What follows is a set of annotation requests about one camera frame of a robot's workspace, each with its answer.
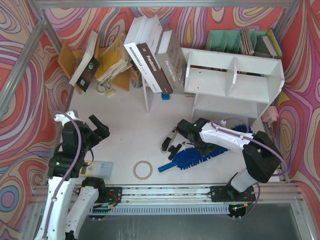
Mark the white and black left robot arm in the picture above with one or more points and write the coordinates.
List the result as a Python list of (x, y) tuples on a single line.
[(62, 221)]

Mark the beige binder clip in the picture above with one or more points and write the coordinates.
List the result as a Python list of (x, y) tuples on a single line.
[(109, 91)]

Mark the grey Lonely One book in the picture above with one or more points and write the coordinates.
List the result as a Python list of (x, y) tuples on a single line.
[(172, 61)]

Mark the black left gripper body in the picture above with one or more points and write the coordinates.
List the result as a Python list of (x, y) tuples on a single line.
[(97, 128)]

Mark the yellow worn paperback stack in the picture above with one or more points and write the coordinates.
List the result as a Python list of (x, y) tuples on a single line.
[(113, 61)]

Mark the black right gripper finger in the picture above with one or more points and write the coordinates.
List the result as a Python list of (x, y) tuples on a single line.
[(175, 147), (171, 156)]

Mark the black and beige stapler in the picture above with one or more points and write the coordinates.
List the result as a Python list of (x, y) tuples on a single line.
[(167, 143)]

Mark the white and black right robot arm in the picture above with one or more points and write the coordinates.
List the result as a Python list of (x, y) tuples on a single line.
[(211, 139)]

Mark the beige tape roll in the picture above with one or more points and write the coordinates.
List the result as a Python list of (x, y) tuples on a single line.
[(142, 170)]

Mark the white wooden bookshelf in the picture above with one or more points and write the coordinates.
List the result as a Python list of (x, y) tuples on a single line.
[(224, 85)]

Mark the brown Fredonia book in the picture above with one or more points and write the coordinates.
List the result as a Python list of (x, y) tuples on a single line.
[(157, 80)]

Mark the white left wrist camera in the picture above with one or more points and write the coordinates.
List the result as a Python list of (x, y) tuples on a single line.
[(65, 117)]

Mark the green desk organizer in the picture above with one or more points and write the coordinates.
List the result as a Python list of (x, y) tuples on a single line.
[(229, 41)]

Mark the blue microfiber duster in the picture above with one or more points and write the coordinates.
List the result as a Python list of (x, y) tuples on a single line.
[(191, 157)]

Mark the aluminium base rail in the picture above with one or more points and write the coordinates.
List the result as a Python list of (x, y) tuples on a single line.
[(167, 199)]

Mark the grey and blue book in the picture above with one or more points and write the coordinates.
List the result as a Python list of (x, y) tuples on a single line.
[(272, 43)]

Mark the beige and grey calculator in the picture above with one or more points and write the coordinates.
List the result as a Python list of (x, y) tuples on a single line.
[(98, 169)]

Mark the white Mademoiselle book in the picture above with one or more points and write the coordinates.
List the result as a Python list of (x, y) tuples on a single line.
[(135, 50)]

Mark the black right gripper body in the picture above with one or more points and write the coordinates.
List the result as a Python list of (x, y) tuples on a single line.
[(178, 127)]

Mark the blue pencil sharpener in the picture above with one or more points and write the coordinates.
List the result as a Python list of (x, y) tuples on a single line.
[(165, 96)]

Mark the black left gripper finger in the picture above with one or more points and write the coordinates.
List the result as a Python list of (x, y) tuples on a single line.
[(96, 121), (104, 132)]

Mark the white and black leaning book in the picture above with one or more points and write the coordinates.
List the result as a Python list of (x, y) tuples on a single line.
[(86, 64)]

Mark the clear tape roll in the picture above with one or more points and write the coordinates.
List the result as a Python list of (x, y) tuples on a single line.
[(102, 87)]

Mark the brown notebooks in organizer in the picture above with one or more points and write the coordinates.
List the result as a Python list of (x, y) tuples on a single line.
[(246, 44)]

